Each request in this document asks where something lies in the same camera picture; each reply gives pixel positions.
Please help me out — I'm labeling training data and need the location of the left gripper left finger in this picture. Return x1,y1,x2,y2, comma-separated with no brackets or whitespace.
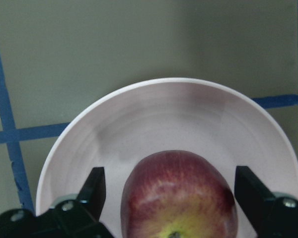
0,167,113,238

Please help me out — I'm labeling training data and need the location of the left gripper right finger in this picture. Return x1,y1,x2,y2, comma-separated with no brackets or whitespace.
234,166,298,238

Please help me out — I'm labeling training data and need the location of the red apple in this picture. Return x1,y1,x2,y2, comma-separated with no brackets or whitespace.
121,150,238,238

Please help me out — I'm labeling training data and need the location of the pink plate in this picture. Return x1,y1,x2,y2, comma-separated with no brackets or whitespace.
36,78,298,238

